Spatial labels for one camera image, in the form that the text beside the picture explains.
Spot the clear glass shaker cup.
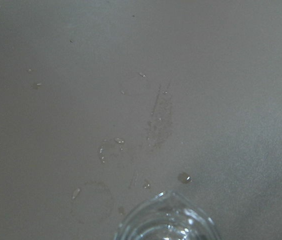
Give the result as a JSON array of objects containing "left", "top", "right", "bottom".
[{"left": 114, "top": 190, "right": 221, "bottom": 240}]

